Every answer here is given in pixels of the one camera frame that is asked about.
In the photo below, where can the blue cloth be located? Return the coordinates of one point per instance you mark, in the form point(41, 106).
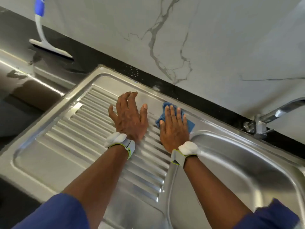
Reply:
point(191, 125)

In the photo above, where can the stainless steel sink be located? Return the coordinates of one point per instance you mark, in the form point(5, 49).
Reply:
point(62, 140)

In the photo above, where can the white left wrist tracker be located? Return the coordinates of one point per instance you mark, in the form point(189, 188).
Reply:
point(119, 139)

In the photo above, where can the person's right forearm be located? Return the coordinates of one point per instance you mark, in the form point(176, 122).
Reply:
point(214, 195)

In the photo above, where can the person's left forearm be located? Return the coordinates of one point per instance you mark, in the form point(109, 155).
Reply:
point(97, 181)

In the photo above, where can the person's left hand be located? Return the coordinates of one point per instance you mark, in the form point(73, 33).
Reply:
point(127, 116)

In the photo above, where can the person's right hand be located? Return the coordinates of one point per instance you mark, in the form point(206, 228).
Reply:
point(174, 131)

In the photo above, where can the chrome faucet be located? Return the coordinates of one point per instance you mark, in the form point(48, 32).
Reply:
point(267, 119)

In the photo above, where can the blue white squeegee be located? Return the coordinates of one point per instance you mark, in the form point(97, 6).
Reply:
point(40, 26)

